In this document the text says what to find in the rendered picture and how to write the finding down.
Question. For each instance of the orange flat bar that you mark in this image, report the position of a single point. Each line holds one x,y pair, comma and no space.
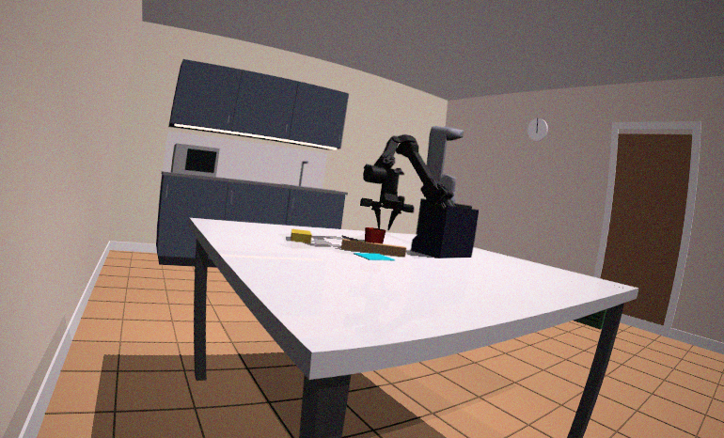
374,248

